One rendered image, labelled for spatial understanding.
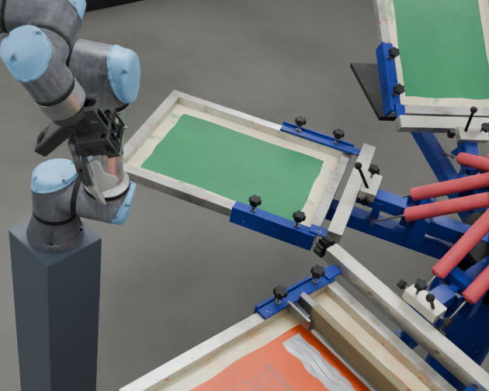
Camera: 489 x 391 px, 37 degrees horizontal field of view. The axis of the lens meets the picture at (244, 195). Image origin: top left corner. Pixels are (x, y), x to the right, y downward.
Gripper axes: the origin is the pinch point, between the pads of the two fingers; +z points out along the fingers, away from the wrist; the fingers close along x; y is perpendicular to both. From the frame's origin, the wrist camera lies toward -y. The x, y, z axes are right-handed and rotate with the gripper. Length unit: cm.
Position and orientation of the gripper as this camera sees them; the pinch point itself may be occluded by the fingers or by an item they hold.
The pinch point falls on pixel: (107, 171)
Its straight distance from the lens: 140.3
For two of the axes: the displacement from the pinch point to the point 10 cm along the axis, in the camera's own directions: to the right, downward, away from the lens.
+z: 2.8, 5.2, 8.0
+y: 9.6, -1.1, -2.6
